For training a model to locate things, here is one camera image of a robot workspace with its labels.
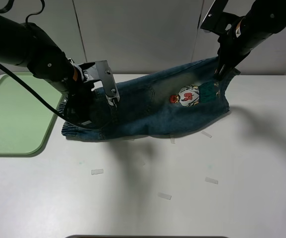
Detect children's blue denim shorts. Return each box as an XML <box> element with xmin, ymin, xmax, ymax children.
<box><xmin>61</xmin><ymin>58</ymin><xmax>239</xmax><ymax>141</ymax></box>

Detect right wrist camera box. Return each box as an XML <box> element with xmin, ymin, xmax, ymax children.
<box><xmin>200</xmin><ymin>0</ymin><xmax>240</xmax><ymax>36</ymax></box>

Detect light green plastic tray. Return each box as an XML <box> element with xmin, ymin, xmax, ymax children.
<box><xmin>0</xmin><ymin>74</ymin><xmax>56</xmax><ymax>156</ymax></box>

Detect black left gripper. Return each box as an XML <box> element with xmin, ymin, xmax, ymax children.
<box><xmin>51</xmin><ymin>58</ymin><xmax>96</xmax><ymax>124</ymax></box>

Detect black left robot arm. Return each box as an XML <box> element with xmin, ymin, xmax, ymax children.
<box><xmin>0</xmin><ymin>0</ymin><xmax>95</xmax><ymax>126</ymax></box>

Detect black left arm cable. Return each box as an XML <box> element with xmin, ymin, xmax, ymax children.
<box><xmin>0</xmin><ymin>0</ymin><xmax>114</xmax><ymax>129</ymax></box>

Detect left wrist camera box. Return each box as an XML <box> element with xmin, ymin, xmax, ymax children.
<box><xmin>83</xmin><ymin>60</ymin><xmax>120</xmax><ymax>107</ymax></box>

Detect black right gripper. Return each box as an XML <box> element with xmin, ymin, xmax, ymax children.
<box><xmin>214</xmin><ymin>22</ymin><xmax>252</xmax><ymax>81</ymax></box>

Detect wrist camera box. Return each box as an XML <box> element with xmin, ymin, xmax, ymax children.
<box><xmin>83</xmin><ymin>60</ymin><xmax>120</xmax><ymax>107</ymax></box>
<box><xmin>200</xmin><ymin>0</ymin><xmax>240</xmax><ymax>36</ymax></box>

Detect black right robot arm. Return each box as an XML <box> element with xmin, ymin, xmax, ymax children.
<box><xmin>215</xmin><ymin>0</ymin><xmax>286</xmax><ymax>80</ymax></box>

